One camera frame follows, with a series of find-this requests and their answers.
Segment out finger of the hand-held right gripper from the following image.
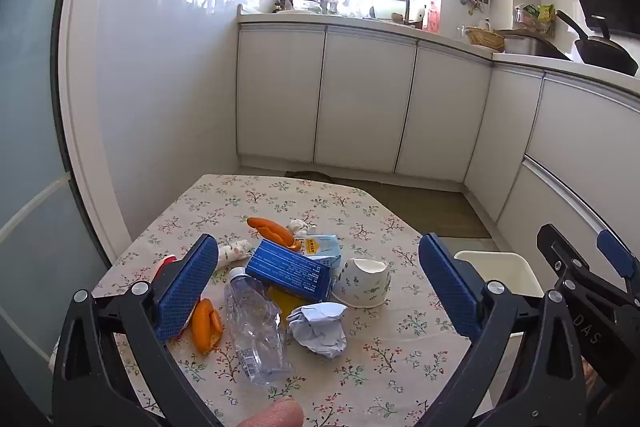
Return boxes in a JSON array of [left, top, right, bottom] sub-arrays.
[[537, 223, 598, 280], [597, 229, 640, 293]]

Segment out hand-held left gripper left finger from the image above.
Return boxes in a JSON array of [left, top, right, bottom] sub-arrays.
[[52, 233, 223, 427]]

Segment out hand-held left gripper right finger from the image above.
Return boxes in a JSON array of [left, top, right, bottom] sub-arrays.
[[417, 233, 587, 427]]

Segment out red white snack wrapper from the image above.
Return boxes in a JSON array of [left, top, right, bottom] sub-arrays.
[[151, 254, 205, 340]]

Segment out orange peel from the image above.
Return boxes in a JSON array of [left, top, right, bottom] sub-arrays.
[[247, 217, 303, 252], [191, 298, 224, 354]]

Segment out white plastic bin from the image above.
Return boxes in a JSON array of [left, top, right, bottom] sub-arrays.
[[452, 250, 546, 300]]

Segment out printed tissue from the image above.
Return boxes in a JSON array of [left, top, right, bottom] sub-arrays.
[[288, 219, 317, 238], [215, 239, 252, 268]]

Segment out clear plastic bottle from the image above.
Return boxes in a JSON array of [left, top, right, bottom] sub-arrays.
[[223, 267, 293, 386]]

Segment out floral paper cup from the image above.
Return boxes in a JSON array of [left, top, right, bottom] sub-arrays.
[[331, 258, 392, 309]]

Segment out dark blue cardboard box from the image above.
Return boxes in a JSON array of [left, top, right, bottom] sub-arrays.
[[245, 239, 335, 303]]

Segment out light blue drink carton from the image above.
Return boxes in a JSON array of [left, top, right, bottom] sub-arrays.
[[295, 234, 343, 278]]

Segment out pale blue paper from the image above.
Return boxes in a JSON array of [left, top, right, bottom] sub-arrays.
[[286, 302, 348, 359]]

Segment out person's left hand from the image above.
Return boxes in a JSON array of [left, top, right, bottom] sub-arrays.
[[235, 397, 306, 427]]

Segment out brown floor mat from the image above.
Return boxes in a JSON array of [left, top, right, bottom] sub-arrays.
[[372, 184, 493, 240]]

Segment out white drawer cabinet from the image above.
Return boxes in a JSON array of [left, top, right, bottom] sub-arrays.
[[462, 64, 640, 303]]

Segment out floral tablecloth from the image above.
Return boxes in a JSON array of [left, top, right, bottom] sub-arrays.
[[90, 173, 481, 427]]

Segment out black wok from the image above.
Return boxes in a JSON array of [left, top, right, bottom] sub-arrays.
[[555, 10, 640, 76]]

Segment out white kitchen base cabinet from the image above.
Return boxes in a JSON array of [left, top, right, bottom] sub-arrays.
[[236, 23, 493, 182]]

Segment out metal cooking pot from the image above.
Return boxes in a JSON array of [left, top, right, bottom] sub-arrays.
[[502, 32, 571, 60]]

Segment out wicker basket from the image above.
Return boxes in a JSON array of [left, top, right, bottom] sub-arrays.
[[465, 27, 506, 52]]

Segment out green yellow snack bags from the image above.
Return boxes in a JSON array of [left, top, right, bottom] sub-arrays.
[[515, 3, 557, 35]]

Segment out frosted glass sliding door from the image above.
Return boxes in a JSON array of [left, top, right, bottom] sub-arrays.
[[0, 0, 131, 408]]

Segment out white kitchen countertop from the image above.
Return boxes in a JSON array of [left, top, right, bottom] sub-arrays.
[[236, 4, 640, 95]]

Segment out cluster of small pots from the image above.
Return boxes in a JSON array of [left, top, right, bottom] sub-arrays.
[[274, 0, 351, 15]]

